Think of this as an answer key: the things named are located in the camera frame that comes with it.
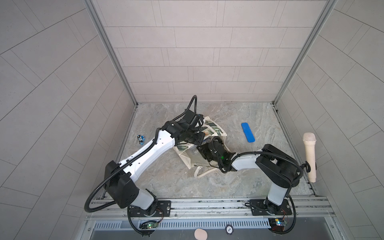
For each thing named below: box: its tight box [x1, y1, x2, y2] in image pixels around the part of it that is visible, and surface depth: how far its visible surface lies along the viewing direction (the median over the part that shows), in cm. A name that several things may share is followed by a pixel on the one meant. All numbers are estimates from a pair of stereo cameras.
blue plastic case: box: [241, 122, 256, 143], surface depth 101 cm
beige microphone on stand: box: [302, 132, 317, 183], surface depth 65 cm
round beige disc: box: [194, 228, 208, 240], surface depth 65 cm
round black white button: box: [225, 224, 234, 235], surface depth 68 cm
